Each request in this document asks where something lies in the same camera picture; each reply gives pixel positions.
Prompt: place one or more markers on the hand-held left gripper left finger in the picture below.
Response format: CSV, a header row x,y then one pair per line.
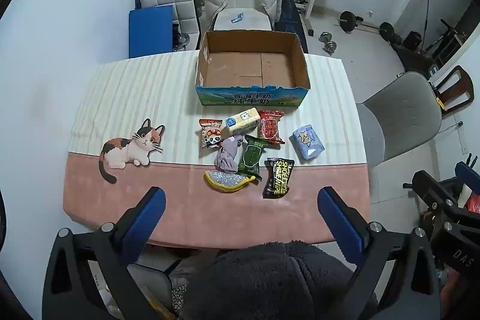
x,y
146,218

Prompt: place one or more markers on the black snack packet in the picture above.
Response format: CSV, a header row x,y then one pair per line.
x,y
277,177

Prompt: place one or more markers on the green snack packet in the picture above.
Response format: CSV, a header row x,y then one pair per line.
x,y
250,157

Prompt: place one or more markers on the cardboard box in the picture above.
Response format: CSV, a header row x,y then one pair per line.
x,y
247,72

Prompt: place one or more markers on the dark fuzzy clothing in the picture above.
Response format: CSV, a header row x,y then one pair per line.
x,y
270,282

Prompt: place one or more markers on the brown wooden chair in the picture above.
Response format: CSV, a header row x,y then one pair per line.
x,y
463,84

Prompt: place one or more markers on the red snack packet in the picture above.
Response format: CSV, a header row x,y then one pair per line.
x,y
270,127

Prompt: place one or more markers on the chrome weight plates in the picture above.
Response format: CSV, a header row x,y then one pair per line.
x,y
182,41

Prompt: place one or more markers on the grey fabric chair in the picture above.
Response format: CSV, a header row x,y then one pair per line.
x,y
405,113

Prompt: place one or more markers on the yellow-edged silver pouch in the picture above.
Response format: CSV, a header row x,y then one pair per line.
x,y
227,180

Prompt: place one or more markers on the panda print snack packet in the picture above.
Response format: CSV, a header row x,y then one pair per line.
x,y
210,134

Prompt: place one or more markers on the dark blue weight bench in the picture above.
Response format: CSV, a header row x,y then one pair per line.
x,y
290,20

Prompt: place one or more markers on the blue board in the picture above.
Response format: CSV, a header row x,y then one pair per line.
x,y
150,31

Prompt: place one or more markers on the short barbell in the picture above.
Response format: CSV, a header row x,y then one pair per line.
x,y
347,22

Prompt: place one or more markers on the black exercise machine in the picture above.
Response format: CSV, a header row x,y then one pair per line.
x,y
416,50

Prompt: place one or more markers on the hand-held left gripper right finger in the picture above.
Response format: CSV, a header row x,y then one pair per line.
x,y
339,222

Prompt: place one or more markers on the white padded chair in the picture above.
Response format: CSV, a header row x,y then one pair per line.
x,y
255,22

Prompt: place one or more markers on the cream biscuit packet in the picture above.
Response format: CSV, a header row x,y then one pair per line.
x,y
243,119

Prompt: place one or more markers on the chrome dumbbell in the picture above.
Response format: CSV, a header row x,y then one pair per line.
x,y
325,37
330,47

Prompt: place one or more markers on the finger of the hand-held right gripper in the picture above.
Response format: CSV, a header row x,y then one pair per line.
x,y
431,188
468,173

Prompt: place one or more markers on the small blue packet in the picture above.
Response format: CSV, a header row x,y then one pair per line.
x,y
237,18

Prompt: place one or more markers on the red bag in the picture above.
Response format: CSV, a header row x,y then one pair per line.
x,y
474,203

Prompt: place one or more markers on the thin black pole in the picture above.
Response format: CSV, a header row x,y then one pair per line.
x,y
426,16

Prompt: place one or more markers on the blue tissue pack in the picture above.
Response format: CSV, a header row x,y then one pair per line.
x,y
307,142

